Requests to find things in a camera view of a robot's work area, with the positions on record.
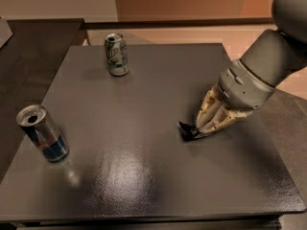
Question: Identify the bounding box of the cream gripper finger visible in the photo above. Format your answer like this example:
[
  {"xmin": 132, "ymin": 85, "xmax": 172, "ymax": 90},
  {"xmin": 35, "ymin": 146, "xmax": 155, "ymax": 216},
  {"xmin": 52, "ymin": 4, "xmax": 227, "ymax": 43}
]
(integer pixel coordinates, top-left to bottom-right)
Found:
[
  {"xmin": 196, "ymin": 86, "xmax": 225, "ymax": 128},
  {"xmin": 199, "ymin": 107, "xmax": 252, "ymax": 135}
]

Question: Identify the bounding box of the black rxbar chocolate bar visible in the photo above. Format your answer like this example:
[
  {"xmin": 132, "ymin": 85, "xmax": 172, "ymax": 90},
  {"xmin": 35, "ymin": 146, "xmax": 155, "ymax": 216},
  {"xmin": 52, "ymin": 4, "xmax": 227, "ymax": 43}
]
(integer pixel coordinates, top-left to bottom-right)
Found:
[{"xmin": 179, "ymin": 122, "xmax": 201, "ymax": 141}]

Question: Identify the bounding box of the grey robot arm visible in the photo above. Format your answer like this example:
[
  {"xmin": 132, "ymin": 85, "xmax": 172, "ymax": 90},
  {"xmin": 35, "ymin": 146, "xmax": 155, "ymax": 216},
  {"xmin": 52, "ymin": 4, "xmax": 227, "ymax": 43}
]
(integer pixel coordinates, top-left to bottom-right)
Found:
[{"xmin": 192, "ymin": 0, "xmax": 307, "ymax": 137}]

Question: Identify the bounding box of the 7up soda can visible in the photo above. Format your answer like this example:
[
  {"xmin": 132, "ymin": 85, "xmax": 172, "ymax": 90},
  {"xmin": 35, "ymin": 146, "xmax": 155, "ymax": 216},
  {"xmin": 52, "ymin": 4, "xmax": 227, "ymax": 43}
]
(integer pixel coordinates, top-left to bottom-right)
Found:
[{"xmin": 105, "ymin": 34, "xmax": 129, "ymax": 77}]

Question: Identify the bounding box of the red bull can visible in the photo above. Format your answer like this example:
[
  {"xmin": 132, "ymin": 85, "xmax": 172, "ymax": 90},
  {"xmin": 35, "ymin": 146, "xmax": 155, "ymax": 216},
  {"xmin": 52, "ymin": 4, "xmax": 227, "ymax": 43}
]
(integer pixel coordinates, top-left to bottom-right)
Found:
[{"xmin": 16, "ymin": 104, "xmax": 70, "ymax": 163}]

